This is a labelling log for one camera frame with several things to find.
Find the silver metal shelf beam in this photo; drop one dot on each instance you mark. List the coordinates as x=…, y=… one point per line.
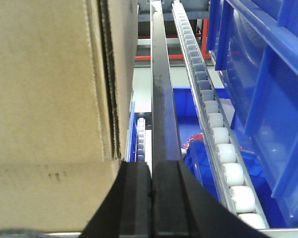
x=272, y=233

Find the brown cardboard box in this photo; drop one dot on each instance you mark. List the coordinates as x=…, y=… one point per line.
x=66, y=70

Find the short white roller track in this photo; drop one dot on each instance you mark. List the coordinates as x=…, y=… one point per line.
x=141, y=132

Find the dark metal shelf rail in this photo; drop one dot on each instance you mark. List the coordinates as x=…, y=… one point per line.
x=165, y=135

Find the large blue plastic bin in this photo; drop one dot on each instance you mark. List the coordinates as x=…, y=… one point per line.
x=254, y=44

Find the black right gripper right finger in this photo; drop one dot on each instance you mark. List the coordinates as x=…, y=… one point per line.
x=182, y=208

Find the lower blue plastic bin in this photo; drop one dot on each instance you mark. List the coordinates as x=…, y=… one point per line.
x=198, y=162

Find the white roller conveyor track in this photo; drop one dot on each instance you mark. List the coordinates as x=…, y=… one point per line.
x=233, y=184

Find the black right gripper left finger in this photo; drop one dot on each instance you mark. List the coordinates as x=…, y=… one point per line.
x=126, y=210

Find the red floor frame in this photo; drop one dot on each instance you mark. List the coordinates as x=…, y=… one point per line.
x=192, y=49

